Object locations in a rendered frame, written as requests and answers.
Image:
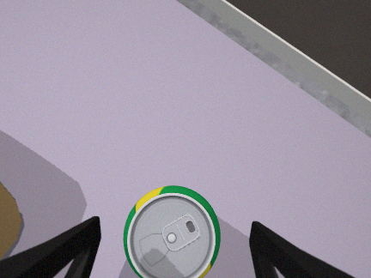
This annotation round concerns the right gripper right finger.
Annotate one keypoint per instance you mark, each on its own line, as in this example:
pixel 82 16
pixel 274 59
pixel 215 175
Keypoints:
pixel 269 249

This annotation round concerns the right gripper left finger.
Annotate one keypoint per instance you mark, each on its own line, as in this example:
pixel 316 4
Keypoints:
pixel 80 243

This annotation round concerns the green and yellow drink can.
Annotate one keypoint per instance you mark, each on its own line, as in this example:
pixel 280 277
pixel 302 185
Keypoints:
pixel 172 232

